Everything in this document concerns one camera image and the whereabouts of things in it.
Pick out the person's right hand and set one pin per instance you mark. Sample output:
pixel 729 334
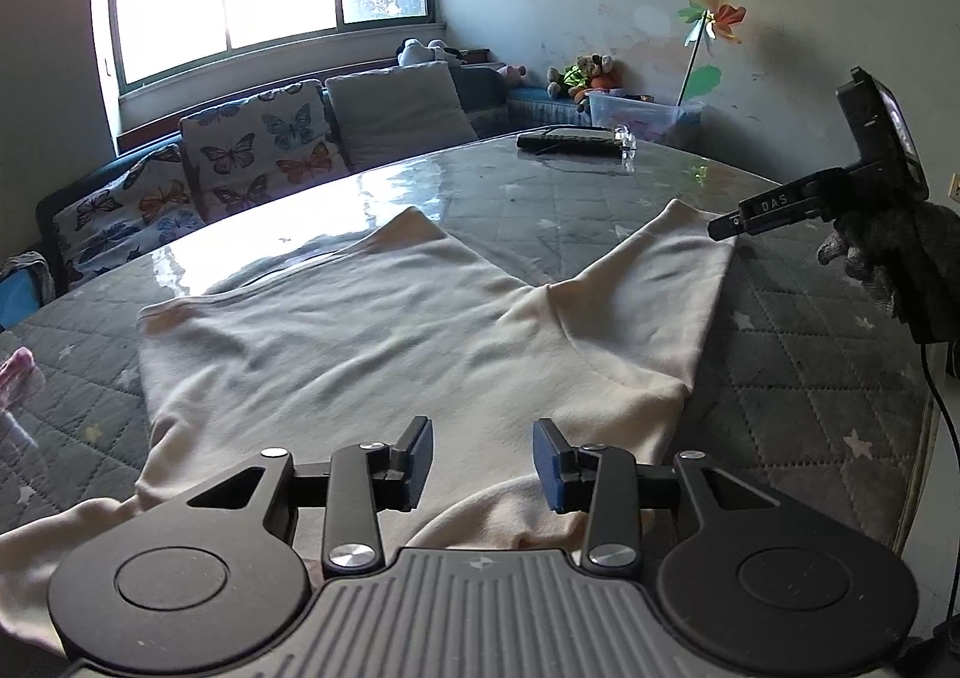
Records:
pixel 892 247

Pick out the black flat remote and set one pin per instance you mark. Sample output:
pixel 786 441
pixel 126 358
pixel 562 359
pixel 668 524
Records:
pixel 566 142

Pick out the grey pillow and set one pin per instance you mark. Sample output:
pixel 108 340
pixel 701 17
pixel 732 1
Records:
pixel 397 112

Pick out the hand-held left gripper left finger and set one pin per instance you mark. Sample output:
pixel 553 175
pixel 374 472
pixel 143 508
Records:
pixel 421 457

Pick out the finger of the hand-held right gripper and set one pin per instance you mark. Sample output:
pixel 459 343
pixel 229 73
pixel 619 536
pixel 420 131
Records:
pixel 772 205

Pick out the cream garment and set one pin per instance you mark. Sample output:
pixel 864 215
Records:
pixel 375 340

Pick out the plush toy in green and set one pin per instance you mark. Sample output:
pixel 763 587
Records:
pixel 571 80

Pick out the panda plush toy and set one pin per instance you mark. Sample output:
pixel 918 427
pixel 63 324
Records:
pixel 416 52

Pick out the clear plastic storage box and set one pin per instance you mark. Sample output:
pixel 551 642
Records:
pixel 645 115

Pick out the colourful pinwheel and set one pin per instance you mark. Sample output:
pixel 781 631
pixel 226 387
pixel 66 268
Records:
pixel 712 18

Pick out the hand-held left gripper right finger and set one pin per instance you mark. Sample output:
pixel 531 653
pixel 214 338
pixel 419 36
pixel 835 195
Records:
pixel 546 460

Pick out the brown plush bear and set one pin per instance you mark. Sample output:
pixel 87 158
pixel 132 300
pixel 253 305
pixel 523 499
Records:
pixel 604 72

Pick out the butterfly print pillow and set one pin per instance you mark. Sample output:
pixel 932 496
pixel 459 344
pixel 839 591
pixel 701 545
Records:
pixel 259 149

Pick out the dark blue sofa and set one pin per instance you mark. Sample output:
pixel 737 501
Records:
pixel 487 104

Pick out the blue and grey cloth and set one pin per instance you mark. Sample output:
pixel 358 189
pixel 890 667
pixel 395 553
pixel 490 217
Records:
pixel 22 288

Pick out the wall socket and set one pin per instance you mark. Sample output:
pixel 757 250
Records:
pixel 955 187

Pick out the pink crumpled item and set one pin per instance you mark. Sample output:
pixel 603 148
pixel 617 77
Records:
pixel 16 374

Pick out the pink plush toy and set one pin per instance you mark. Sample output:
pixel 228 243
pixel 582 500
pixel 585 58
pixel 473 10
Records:
pixel 514 75

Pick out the clear plastic piece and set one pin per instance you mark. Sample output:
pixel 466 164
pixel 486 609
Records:
pixel 626 142

